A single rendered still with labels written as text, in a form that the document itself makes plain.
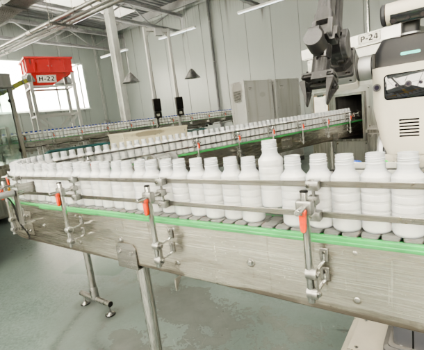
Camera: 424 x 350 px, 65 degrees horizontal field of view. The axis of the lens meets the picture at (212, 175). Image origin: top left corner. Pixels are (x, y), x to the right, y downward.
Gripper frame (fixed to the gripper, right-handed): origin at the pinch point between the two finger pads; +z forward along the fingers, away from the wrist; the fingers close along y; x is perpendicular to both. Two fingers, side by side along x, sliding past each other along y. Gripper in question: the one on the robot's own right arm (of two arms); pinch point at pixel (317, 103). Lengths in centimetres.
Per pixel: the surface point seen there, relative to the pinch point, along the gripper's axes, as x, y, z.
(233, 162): -25.0, -10.9, 26.9
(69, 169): -25, -86, 29
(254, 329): 98, -61, 94
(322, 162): -24.7, 12.0, 27.0
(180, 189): -24, -28, 35
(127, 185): -24, -51, 34
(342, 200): -23.5, 16.6, 34.9
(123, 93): 532, -863, -385
